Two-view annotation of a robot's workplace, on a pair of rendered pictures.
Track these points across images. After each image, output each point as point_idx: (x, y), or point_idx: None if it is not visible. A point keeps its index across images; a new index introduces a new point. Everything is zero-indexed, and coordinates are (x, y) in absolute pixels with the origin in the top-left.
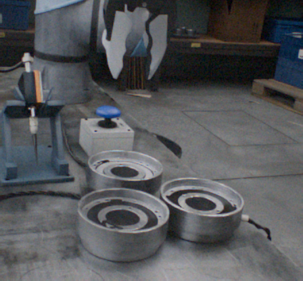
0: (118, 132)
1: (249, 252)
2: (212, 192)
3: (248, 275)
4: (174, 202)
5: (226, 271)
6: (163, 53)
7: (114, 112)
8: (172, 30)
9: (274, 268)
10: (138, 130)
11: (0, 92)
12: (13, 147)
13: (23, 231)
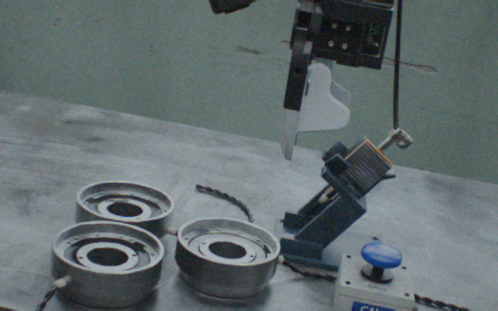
0: (341, 272)
1: (18, 282)
2: None
3: None
4: (126, 244)
5: (12, 255)
6: (281, 120)
7: (366, 249)
8: (285, 88)
9: None
10: None
11: None
12: None
13: (178, 205)
